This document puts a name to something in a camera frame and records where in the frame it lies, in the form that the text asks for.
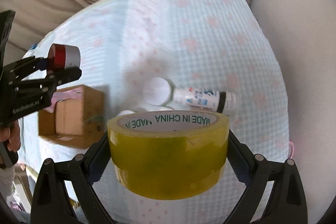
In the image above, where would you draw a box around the person left hand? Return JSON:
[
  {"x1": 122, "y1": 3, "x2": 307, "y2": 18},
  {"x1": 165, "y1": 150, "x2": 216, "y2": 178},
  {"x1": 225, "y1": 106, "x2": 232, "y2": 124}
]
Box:
[{"x1": 0, "y1": 121, "x2": 21, "y2": 152}]

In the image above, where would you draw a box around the red capped white jar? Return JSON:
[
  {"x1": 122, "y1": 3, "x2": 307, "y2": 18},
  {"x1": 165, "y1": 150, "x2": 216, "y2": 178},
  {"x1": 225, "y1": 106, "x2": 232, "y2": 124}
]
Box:
[{"x1": 47, "y1": 44, "x2": 81, "y2": 72}]

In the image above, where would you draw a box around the yellow packing tape roll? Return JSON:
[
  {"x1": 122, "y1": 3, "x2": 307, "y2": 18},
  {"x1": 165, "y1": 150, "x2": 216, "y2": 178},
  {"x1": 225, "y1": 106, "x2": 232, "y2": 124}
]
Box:
[{"x1": 107, "y1": 110, "x2": 230, "y2": 200}]

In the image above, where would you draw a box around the white bottle blue print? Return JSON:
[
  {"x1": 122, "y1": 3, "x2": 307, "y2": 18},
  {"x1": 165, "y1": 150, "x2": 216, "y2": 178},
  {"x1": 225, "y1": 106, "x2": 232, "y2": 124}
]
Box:
[{"x1": 173, "y1": 87, "x2": 237, "y2": 115}]

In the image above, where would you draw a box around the brown cardboard box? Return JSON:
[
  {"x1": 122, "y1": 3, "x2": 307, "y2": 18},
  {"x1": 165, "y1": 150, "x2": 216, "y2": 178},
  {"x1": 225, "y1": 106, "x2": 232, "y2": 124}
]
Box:
[{"x1": 38, "y1": 85, "x2": 105, "y2": 149}]

